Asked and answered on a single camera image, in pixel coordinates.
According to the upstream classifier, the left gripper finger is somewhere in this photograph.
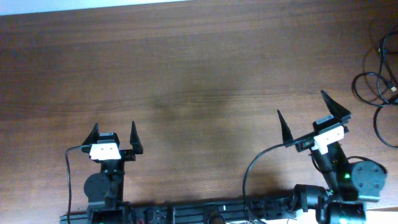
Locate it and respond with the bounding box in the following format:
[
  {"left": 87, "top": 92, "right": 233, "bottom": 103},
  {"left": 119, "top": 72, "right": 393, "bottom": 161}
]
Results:
[
  {"left": 82, "top": 123, "right": 100, "bottom": 146},
  {"left": 129, "top": 121, "right": 144, "bottom": 154}
]

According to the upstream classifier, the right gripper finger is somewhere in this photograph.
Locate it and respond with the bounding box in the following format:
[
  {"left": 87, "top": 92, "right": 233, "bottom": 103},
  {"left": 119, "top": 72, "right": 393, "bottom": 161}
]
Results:
[
  {"left": 277, "top": 110, "right": 294, "bottom": 145},
  {"left": 320, "top": 90, "right": 351, "bottom": 120}
]

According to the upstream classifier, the black USB cable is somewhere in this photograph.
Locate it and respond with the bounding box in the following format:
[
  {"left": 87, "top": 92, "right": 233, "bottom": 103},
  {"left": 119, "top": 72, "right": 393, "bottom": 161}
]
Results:
[
  {"left": 373, "top": 102, "right": 398, "bottom": 149},
  {"left": 375, "top": 27, "right": 398, "bottom": 105},
  {"left": 351, "top": 72, "right": 398, "bottom": 108}
]

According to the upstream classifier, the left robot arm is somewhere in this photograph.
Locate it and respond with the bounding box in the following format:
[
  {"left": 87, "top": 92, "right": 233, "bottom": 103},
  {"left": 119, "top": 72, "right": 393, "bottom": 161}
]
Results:
[{"left": 81, "top": 122, "right": 144, "bottom": 223}]

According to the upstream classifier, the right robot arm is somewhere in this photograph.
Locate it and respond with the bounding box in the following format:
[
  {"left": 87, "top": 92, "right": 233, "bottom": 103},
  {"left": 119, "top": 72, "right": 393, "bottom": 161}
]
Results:
[{"left": 279, "top": 91, "right": 387, "bottom": 223}]

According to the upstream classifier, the left camera cable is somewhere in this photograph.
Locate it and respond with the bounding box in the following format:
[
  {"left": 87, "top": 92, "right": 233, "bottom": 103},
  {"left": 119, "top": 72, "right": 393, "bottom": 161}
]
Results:
[{"left": 64, "top": 144, "right": 91, "bottom": 224}]

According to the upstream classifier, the black aluminium mounting rail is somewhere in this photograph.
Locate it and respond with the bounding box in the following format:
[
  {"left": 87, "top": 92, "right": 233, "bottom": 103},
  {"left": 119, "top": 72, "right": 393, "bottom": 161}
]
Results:
[{"left": 59, "top": 190, "right": 300, "bottom": 224}]

